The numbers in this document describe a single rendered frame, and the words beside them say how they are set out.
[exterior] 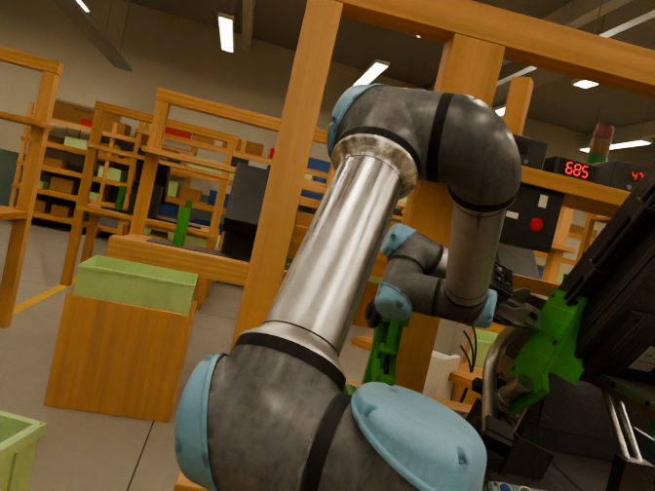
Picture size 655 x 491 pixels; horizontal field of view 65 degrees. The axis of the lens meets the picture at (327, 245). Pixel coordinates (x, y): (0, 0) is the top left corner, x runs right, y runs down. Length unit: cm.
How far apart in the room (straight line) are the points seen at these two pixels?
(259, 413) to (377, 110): 39
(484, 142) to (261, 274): 81
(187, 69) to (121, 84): 132
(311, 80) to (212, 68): 988
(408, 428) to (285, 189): 98
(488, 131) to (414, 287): 40
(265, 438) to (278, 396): 4
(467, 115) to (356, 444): 41
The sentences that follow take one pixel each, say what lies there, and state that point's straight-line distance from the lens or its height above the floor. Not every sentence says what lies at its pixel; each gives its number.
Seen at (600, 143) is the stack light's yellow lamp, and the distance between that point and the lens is 159.
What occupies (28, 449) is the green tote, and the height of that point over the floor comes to 93.
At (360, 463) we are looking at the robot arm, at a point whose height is 113.
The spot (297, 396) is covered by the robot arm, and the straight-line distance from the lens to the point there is 45.
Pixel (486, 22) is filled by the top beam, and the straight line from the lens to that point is 149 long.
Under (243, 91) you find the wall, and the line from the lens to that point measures 1111.
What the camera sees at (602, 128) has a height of 172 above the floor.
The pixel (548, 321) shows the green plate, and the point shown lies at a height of 121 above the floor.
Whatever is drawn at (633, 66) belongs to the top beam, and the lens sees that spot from 164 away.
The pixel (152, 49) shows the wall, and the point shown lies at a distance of 1140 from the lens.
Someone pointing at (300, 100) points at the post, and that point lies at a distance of 134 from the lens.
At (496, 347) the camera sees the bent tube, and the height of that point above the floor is 111.
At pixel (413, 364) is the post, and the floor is 98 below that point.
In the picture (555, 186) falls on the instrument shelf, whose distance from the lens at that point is 136.
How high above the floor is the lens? 131
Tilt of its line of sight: 3 degrees down
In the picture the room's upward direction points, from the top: 13 degrees clockwise
